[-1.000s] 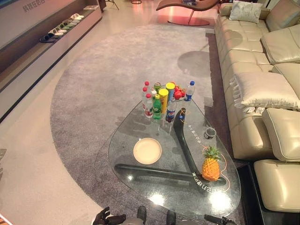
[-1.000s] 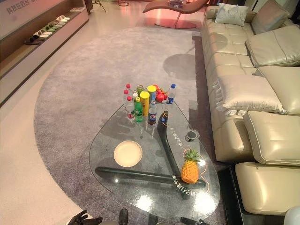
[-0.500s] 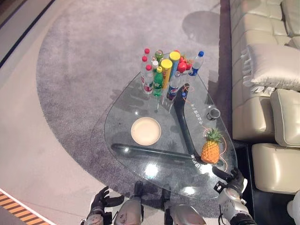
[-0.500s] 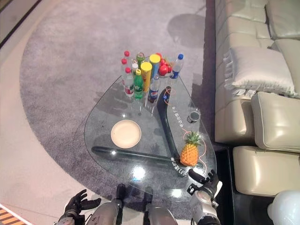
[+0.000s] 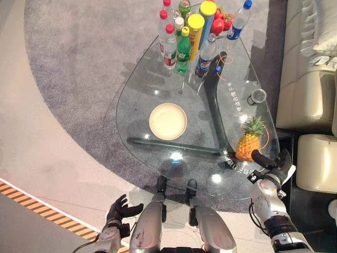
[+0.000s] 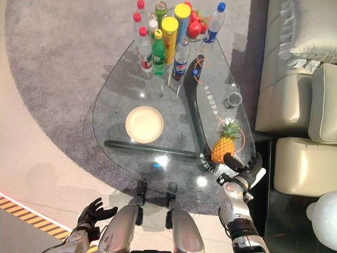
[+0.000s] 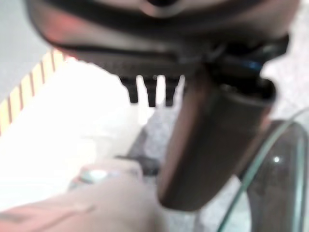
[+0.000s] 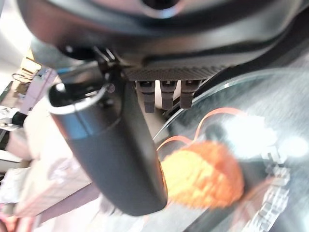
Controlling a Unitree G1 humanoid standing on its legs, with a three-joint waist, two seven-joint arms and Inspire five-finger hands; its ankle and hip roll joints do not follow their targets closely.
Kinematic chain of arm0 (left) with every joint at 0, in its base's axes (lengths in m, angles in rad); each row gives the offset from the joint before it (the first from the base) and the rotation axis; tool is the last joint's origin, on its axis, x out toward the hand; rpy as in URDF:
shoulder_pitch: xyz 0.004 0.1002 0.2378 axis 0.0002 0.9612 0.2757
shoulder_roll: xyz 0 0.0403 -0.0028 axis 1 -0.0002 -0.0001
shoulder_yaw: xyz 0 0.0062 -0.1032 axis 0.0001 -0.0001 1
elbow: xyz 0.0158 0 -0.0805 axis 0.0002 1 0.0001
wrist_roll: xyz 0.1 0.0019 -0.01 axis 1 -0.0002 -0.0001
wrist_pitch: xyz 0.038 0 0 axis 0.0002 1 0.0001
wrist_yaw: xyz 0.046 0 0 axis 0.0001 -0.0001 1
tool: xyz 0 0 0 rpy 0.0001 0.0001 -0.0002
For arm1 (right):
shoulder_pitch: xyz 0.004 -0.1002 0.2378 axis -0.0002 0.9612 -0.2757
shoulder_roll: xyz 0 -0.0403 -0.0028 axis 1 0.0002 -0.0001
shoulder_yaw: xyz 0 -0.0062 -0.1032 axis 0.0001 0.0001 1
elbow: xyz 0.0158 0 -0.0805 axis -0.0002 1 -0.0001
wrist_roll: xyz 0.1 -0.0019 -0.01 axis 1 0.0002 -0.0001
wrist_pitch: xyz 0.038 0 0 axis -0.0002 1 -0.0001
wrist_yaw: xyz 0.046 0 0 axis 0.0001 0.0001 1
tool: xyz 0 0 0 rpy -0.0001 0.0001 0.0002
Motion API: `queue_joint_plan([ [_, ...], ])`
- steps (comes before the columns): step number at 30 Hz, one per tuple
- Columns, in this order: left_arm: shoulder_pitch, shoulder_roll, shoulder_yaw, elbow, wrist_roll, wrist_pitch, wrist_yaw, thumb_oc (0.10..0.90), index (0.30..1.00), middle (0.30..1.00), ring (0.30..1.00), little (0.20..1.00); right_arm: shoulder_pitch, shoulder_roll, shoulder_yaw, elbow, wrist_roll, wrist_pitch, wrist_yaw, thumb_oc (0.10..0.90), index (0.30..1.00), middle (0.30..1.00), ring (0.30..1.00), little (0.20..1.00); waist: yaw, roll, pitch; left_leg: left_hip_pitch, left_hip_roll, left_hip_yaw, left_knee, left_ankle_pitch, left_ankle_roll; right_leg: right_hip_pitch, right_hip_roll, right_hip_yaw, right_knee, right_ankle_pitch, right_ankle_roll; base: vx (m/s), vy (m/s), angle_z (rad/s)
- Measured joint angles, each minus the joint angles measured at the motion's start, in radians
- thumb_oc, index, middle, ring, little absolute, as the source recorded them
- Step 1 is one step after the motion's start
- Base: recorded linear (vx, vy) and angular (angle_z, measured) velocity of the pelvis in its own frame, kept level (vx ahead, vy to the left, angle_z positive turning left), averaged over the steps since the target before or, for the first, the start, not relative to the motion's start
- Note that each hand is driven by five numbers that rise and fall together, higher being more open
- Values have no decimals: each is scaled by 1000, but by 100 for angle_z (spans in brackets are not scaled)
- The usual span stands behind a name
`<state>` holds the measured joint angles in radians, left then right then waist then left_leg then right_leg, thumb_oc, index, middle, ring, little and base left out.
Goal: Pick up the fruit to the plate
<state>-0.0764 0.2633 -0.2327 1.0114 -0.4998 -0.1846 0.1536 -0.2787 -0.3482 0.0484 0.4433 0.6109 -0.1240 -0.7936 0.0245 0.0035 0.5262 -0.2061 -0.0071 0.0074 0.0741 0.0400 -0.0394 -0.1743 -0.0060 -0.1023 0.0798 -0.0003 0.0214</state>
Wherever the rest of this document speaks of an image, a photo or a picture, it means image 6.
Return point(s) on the pile of red strawberries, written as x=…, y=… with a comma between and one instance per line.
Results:
x=202, y=20

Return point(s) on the green sprite bottle yellow cap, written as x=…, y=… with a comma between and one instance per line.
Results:
x=158, y=58

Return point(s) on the silver robot leg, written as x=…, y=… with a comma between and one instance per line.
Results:
x=185, y=229
x=119, y=226

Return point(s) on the cream leather sofa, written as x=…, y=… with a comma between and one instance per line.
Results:
x=284, y=87

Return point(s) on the silver right robot leg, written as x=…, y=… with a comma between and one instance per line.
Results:
x=185, y=229

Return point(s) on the yellow pineapple with green crown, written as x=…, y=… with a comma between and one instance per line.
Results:
x=222, y=147

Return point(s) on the small grey cylindrical cup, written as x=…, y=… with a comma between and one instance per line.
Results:
x=233, y=99

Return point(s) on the white fringed pillow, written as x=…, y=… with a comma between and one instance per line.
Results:
x=313, y=29

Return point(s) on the black side table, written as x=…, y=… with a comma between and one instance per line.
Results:
x=284, y=224

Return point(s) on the white globe lamp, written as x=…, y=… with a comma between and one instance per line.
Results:
x=325, y=221

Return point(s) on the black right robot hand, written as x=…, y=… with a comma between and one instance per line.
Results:
x=252, y=171

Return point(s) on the round cream plate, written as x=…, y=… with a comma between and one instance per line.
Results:
x=144, y=124

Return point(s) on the silver left robot leg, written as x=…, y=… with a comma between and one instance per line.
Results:
x=119, y=226

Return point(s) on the black curved table base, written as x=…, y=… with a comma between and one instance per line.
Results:
x=196, y=110

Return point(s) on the grey carpet rug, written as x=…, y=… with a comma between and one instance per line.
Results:
x=65, y=66

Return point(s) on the red-capped water bottle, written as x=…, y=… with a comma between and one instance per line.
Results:
x=145, y=56
x=137, y=26
x=141, y=6

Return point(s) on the small clear white-label bottle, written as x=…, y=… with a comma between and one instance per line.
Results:
x=153, y=25

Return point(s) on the beige piped cushion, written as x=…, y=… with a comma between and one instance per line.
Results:
x=323, y=105

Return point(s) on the yellow-lidded yellow chips can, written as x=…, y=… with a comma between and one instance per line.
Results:
x=169, y=37

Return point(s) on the pepsi cola bottle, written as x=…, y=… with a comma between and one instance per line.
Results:
x=180, y=63

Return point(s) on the yellow black hazard tape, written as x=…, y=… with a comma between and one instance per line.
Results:
x=34, y=217

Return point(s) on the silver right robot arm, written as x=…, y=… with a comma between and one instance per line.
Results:
x=234, y=203

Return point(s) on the yellow-lidded blue chips can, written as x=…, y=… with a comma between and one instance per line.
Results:
x=182, y=21

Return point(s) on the cream leather ottoman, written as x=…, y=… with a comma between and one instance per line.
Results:
x=302, y=166

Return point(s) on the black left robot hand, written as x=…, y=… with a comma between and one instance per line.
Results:
x=90, y=213

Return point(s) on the green bottle with clear cap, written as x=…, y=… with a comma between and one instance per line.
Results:
x=160, y=10

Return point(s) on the red apple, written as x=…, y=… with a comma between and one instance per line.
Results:
x=194, y=29

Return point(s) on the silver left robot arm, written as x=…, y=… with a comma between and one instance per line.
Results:
x=76, y=242

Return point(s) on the blue-capped water bottle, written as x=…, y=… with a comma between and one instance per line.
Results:
x=213, y=26

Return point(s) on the small white paper packets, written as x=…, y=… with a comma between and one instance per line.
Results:
x=304, y=65

